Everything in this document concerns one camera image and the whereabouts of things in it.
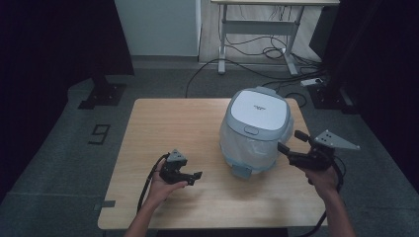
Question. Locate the white metal-framed desk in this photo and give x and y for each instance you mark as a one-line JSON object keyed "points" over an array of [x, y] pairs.
{"points": [[260, 27]]}

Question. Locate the grey tape strip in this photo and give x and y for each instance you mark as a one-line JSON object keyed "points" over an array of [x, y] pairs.
{"points": [[105, 204]]}

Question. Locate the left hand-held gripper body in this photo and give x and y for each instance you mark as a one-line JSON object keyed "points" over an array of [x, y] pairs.
{"points": [[174, 166]]}

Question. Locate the person's left hand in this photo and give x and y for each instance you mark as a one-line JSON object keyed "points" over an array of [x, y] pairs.
{"points": [[163, 191]]}

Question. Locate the person's right hand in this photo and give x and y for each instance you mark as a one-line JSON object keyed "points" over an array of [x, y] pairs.
{"points": [[324, 181]]}

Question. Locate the black stand base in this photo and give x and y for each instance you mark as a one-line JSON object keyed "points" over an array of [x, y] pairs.
{"points": [[332, 97], [102, 94]]}

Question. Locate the black curtain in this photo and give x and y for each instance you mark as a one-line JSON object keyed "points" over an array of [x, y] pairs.
{"points": [[385, 65], [49, 65]]}

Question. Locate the white plastic bin liner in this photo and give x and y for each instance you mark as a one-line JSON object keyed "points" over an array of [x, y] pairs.
{"points": [[247, 148]]}

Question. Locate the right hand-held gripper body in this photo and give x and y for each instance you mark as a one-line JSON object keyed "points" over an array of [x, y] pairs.
{"points": [[316, 154]]}

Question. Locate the grey lidded trash bin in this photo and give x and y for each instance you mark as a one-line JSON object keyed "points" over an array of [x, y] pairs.
{"points": [[258, 110]]}

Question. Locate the white wall panel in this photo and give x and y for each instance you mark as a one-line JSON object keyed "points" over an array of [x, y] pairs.
{"points": [[158, 26]]}

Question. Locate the white power strip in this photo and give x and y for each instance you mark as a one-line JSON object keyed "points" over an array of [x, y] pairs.
{"points": [[311, 81]]}

